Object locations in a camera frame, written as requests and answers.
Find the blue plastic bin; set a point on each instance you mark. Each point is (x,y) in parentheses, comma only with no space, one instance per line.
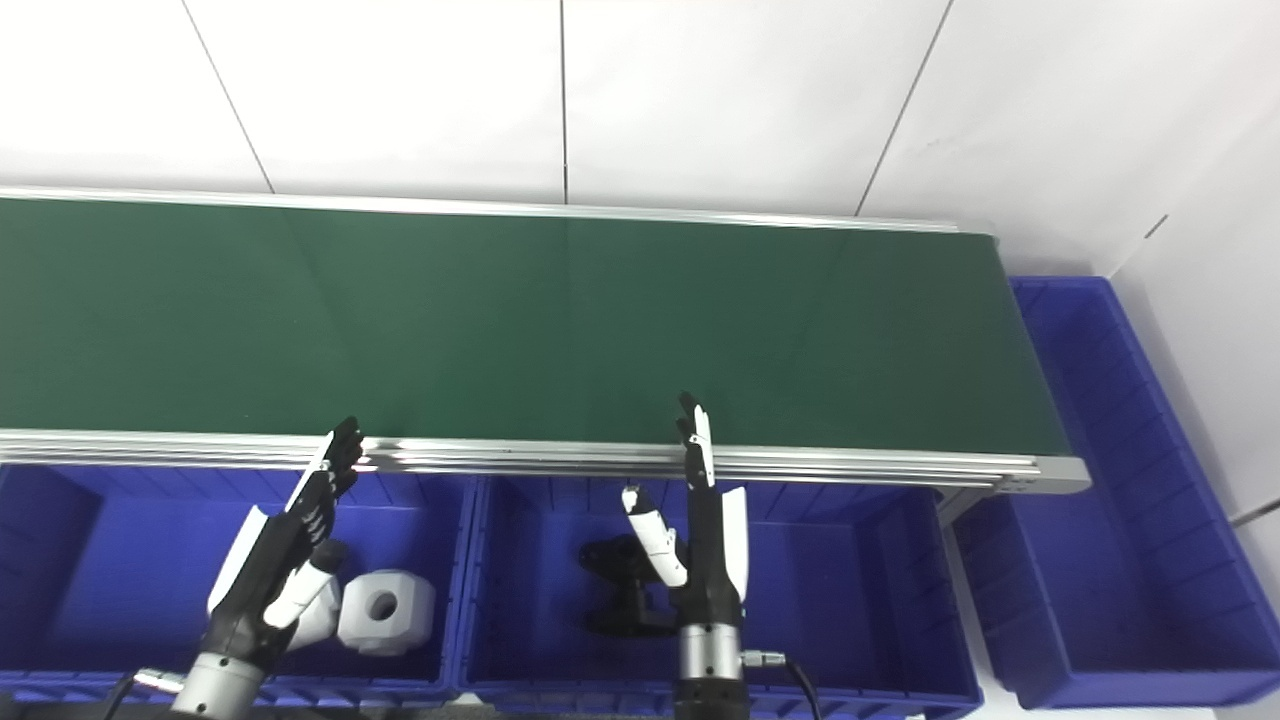
(1120,520)
(850,600)
(130,580)

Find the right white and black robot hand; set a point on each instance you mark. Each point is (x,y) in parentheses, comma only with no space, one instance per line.
(712,570)

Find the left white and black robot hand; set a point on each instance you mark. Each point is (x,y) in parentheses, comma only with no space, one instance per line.
(270,570)

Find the white paper roll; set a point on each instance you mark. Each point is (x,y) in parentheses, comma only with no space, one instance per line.
(390,610)

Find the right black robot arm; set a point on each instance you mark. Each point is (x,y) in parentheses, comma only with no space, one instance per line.
(710,670)

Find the black plastic part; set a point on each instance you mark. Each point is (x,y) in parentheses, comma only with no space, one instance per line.
(620,590)

